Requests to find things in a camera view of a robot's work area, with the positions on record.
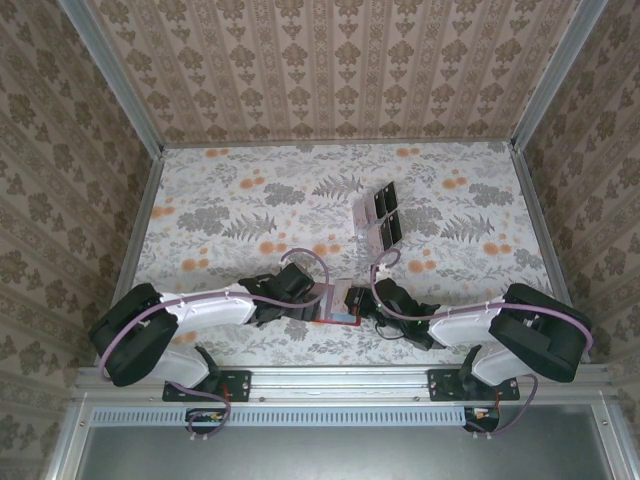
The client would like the grey metal sheet panel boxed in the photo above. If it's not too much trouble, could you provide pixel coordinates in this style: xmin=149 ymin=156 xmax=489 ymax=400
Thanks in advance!
xmin=47 ymin=399 xmax=634 ymax=480

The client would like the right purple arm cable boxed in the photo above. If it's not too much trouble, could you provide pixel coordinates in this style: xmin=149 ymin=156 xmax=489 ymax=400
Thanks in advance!
xmin=370 ymin=248 xmax=596 ymax=442

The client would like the clear acrylic card stand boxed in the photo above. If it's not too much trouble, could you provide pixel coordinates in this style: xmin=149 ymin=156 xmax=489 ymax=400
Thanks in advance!
xmin=351 ymin=179 xmax=406 ymax=255

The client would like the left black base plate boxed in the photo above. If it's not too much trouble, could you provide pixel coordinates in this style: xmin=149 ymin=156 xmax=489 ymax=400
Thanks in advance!
xmin=162 ymin=368 xmax=252 ymax=403

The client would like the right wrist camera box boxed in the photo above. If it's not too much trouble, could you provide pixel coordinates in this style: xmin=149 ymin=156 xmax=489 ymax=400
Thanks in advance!
xmin=372 ymin=263 xmax=401 ymax=301

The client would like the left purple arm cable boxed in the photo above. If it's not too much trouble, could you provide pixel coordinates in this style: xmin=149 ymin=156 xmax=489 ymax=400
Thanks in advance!
xmin=99 ymin=248 xmax=330 ymax=444

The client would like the slotted grey cable duct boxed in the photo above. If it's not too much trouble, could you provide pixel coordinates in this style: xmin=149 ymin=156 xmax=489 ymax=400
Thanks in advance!
xmin=91 ymin=405 xmax=471 ymax=428

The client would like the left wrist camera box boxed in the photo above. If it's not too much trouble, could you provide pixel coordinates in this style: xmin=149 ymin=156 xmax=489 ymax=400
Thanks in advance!
xmin=276 ymin=263 xmax=315 ymax=297

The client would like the pink floral credit card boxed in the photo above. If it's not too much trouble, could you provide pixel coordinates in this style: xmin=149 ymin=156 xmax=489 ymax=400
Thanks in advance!
xmin=358 ymin=222 xmax=381 ymax=251
xmin=352 ymin=196 xmax=376 ymax=225
xmin=328 ymin=281 xmax=352 ymax=315

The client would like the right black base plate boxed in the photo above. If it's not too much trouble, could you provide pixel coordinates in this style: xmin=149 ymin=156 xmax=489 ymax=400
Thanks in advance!
xmin=428 ymin=368 xmax=521 ymax=403

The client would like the black connector box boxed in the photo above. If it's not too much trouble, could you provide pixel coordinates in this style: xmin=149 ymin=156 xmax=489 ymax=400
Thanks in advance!
xmin=185 ymin=407 xmax=227 ymax=435
xmin=462 ymin=405 xmax=501 ymax=434

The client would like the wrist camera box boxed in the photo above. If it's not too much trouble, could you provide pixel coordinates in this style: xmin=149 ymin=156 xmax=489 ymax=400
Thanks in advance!
xmin=276 ymin=263 xmax=315 ymax=297
xmin=372 ymin=263 xmax=401 ymax=301

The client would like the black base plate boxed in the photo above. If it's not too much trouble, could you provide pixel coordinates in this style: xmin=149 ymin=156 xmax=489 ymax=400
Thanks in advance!
xmin=162 ymin=368 xmax=252 ymax=403
xmin=428 ymin=368 xmax=521 ymax=403

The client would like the aluminium mounting rail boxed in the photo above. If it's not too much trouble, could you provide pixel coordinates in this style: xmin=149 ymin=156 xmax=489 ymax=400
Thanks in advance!
xmin=74 ymin=364 xmax=615 ymax=402

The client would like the aluminium table side rail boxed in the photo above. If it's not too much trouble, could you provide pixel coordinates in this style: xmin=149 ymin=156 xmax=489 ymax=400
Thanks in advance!
xmin=93 ymin=147 xmax=165 ymax=366
xmin=508 ymin=144 xmax=592 ymax=365

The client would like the aluminium frame post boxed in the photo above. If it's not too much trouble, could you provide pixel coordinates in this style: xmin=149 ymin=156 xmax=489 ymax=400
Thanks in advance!
xmin=58 ymin=0 xmax=166 ymax=157
xmin=509 ymin=0 xmax=609 ymax=151

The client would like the red leather card holder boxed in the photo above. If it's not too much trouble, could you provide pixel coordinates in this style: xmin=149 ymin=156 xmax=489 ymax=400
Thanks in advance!
xmin=313 ymin=280 xmax=362 ymax=328

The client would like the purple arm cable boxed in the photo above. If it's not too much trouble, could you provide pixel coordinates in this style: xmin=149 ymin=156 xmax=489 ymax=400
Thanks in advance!
xmin=370 ymin=248 xmax=596 ymax=442
xmin=99 ymin=248 xmax=330 ymax=444

